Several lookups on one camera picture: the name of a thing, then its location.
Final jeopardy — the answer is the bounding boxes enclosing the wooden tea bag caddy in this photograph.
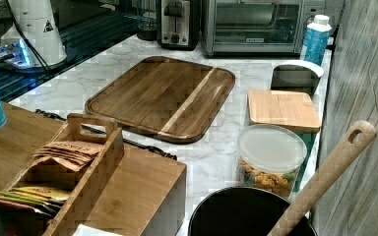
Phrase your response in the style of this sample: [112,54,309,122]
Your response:
[5,113,124,236]

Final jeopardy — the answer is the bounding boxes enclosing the silver toaster oven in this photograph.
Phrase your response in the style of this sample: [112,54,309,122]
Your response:
[202,0,325,57]

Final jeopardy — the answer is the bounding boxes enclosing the black coffee grinder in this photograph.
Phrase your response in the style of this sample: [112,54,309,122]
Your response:
[136,0,158,41]

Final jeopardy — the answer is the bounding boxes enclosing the wooden spoon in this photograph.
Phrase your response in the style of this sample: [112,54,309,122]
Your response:
[267,120,377,236]

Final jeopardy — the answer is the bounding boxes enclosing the blue bottle white cap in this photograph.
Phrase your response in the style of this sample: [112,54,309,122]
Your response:
[300,15,332,66]

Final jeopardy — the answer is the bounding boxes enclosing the yellow green tea packets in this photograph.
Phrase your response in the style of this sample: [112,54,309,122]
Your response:
[0,186,71,215]

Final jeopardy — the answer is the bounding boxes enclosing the teal box bamboo lid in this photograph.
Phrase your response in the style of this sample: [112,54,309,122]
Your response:
[247,89,322,191]

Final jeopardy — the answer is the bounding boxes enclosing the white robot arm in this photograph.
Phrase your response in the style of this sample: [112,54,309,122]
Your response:
[1,0,67,69]

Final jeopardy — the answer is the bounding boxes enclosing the black and silver toaster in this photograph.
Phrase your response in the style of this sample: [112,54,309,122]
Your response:
[157,0,201,51]

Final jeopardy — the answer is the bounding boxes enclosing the wooden drawer cabinet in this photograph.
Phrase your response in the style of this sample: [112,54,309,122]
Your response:
[0,104,186,236]

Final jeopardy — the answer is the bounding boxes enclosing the brown tea bag packets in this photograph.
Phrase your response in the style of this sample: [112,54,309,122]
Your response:
[32,141,103,172]

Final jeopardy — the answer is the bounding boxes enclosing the dark wooden cutting board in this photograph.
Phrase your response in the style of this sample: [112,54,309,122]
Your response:
[85,56,235,144]

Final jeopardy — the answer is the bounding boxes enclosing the clear plastic snack jar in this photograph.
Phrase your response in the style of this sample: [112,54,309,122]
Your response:
[235,124,307,199]

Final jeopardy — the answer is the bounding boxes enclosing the dark metal cup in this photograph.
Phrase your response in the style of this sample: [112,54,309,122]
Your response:
[271,60,324,96]

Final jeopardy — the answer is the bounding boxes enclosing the black utensil pot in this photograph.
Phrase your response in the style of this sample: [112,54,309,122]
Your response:
[187,186,318,236]

